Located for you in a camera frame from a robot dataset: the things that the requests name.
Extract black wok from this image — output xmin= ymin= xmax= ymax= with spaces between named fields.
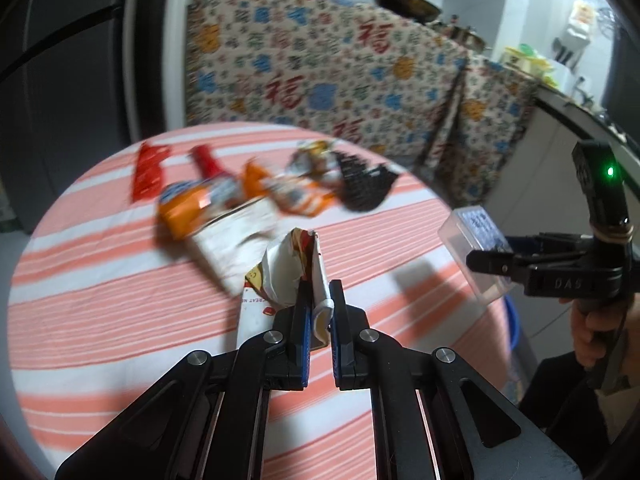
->
xmin=370 ymin=0 xmax=444 ymax=24

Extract person's dark clothing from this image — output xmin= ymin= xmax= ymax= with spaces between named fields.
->
xmin=519 ymin=351 xmax=618 ymax=443

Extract orange and white packet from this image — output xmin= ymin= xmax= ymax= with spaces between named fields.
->
xmin=242 ymin=158 xmax=337 ymax=219

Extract yellow green plastic containers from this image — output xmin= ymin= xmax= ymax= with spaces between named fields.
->
xmin=502 ymin=43 xmax=557 ymax=85

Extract white wall appliance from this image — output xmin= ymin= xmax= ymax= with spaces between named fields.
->
xmin=567 ymin=0 xmax=599 ymax=42

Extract red sachet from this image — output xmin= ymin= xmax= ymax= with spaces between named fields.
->
xmin=188 ymin=144 xmax=237 ymax=187

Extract person's right hand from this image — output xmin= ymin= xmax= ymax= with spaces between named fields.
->
xmin=570 ymin=296 xmax=640 ymax=388

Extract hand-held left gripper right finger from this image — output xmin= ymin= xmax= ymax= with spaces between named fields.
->
xmin=327 ymin=279 xmax=584 ymax=480

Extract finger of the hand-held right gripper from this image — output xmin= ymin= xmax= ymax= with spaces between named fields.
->
xmin=466 ymin=251 xmax=531 ymax=279
xmin=502 ymin=232 xmax=591 ymax=257

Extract white kitchen counter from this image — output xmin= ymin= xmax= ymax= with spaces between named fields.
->
xmin=531 ymin=82 xmax=621 ymax=147

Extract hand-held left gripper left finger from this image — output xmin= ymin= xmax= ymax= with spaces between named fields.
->
xmin=54 ymin=281 xmax=313 ymax=480

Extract flat red wrapper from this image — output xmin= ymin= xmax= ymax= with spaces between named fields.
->
xmin=131 ymin=141 xmax=172 ymax=202

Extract orange snack bag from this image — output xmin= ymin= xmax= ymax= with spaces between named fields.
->
xmin=157 ymin=179 xmax=247 ymax=241

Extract black snack packet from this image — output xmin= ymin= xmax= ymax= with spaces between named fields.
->
xmin=334 ymin=150 xmax=401 ymax=213

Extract dark grey refrigerator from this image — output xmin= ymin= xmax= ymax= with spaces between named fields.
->
xmin=0 ymin=0 xmax=173 ymax=241

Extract crumpled foil wrapper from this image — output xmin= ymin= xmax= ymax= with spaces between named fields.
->
xmin=287 ymin=140 xmax=347 ymax=187

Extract white paper carton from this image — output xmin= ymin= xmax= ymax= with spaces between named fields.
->
xmin=236 ymin=228 xmax=335 ymax=357

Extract clear plastic box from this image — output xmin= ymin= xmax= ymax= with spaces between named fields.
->
xmin=437 ymin=205 xmax=522 ymax=307

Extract steel pot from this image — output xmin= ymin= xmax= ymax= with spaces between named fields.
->
xmin=440 ymin=21 xmax=494 ymax=54

